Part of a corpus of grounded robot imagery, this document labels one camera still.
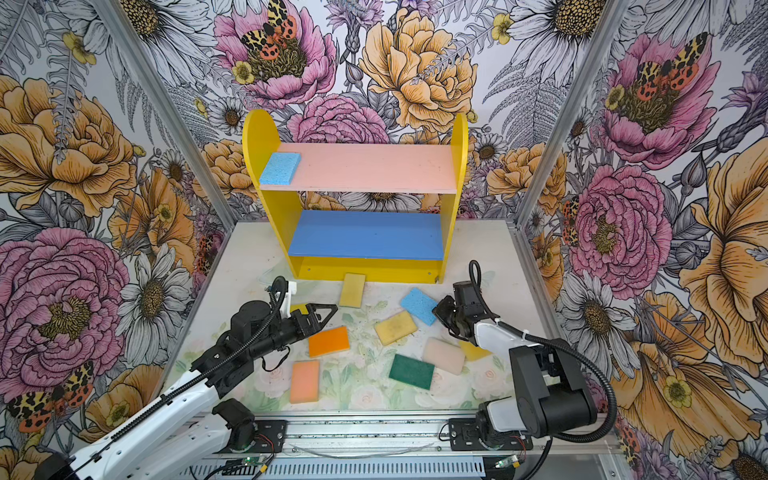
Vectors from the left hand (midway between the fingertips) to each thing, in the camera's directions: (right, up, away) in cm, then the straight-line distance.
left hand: (329, 321), depth 75 cm
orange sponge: (-3, -9, +14) cm, 17 cm away
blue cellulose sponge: (+24, 0, +21) cm, 32 cm away
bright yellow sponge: (-4, +5, -8) cm, 10 cm away
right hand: (+28, -3, +17) cm, 33 cm away
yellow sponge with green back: (+3, +4, +24) cm, 25 cm away
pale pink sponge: (+31, -13, +12) cm, 35 cm away
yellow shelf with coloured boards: (+4, +33, +48) cm, 58 cm away
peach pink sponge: (-8, -18, +8) cm, 21 cm away
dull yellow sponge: (+17, -6, +17) cm, 24 cm away
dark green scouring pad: (+21, -16, +8) cm, 27 cm away
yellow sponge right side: (+38, -12, +11) cm, 42 cm away
